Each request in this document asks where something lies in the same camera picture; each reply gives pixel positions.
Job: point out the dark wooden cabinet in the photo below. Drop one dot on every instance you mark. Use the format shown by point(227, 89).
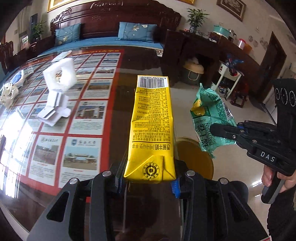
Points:
point(180, 51)

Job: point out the yellow milk carton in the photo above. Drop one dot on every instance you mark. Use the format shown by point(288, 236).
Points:
point(150, 120)

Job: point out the dark wooden door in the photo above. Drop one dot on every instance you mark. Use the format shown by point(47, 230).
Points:
point(272, 69)

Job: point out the tall black speaker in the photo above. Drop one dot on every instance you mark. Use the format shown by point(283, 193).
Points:
point(33, 25)

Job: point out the small standing photo card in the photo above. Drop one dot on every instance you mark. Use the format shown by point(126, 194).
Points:
point(25, 41)

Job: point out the white flat packet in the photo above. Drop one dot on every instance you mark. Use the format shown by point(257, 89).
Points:
point(60, 56)

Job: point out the person's right hand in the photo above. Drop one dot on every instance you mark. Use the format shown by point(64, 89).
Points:
point(267, 177)

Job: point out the dark wooden side table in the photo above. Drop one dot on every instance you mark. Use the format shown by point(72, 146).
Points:
point(41, 46)

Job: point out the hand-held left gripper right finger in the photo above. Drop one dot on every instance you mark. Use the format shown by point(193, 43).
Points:
point(175, 188)

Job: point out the blue sofa seat pad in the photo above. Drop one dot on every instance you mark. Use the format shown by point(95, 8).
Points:
point(104, 42)

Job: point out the gold framed painting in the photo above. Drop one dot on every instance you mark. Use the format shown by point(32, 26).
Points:
point(69, 4)

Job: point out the dark carved wooden sofa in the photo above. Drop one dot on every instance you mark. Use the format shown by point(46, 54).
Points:
point(115, 23)

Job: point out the potted green plant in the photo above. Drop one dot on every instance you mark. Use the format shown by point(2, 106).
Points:
point(38, 30)

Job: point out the beige pet bed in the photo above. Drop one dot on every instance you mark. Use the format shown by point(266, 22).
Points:
point(193, 69)

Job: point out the white plastic bag green print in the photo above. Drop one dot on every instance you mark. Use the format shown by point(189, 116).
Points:
point(8, 93)

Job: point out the person's right forearm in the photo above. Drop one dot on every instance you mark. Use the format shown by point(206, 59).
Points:
point(284, 215)

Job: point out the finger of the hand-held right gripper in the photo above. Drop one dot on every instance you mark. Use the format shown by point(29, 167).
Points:
point(256, 125)
point(226, 132)

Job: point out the green snack wrapper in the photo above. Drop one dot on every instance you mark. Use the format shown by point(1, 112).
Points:
point(208, 120)

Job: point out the blue red toy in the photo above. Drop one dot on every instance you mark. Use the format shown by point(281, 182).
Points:
point(232, 64)

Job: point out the teal cooking pot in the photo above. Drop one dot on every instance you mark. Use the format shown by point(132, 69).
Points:
point(219, 30)

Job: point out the small red stool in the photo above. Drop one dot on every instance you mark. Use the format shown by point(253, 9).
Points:
point(239, 97)

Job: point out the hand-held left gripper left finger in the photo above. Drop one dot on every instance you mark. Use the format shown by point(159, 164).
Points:
point(119, 186)

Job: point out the white stool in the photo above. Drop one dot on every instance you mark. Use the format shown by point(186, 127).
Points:
point(233, 78)

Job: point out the blue embroidered cushion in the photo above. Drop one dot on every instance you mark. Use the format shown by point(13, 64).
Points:
point(67, 34)
point(136, 32)

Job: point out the blue face mask pack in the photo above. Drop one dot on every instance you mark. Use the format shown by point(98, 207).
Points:
point(17, 78)

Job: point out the printed table poster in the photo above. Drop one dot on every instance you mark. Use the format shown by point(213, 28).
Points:
point(90, 92)

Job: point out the potted bamboo plant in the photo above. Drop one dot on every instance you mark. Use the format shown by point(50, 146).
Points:
point(196, 17)

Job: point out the red lidded clear container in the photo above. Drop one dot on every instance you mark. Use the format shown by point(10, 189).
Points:
point(242, 43)

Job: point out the dark carved wooden armchair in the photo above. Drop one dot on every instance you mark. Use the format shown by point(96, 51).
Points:
point(7, 53)

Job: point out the small dark framed picture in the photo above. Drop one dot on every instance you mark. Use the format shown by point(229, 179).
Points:
point(231, 8)

